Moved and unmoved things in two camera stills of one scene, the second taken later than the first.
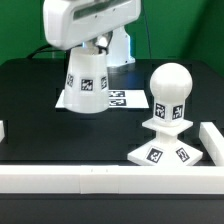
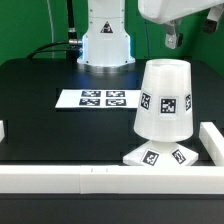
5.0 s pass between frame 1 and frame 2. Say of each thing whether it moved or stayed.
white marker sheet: stayed
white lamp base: stayed
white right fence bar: stayed
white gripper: moved
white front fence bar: stayed
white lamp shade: moved
